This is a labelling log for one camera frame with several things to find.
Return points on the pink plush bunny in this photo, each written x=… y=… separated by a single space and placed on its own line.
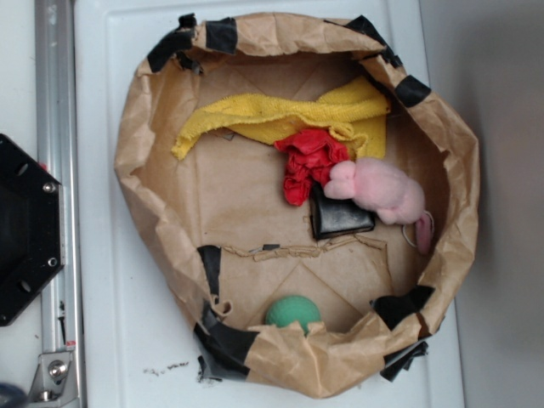
x=380 y=187

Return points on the brown paper bag bin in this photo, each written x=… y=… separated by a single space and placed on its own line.
x=229 y=244

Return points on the black rubber block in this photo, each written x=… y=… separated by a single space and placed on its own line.
x=331 y=218

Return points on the red crumpled cloth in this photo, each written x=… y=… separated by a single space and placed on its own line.
x=311 y=154

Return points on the green ball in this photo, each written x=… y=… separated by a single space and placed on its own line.
x=290 y=309

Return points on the yellow terry cloth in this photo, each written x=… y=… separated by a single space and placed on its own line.
x=354 y=114

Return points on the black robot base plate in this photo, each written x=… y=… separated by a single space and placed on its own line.
x=31 y=253

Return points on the aluminium frame rail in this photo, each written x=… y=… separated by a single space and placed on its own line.
x=61 y=299

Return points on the metal corner bracket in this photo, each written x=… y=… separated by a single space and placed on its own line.
x=54 y=383

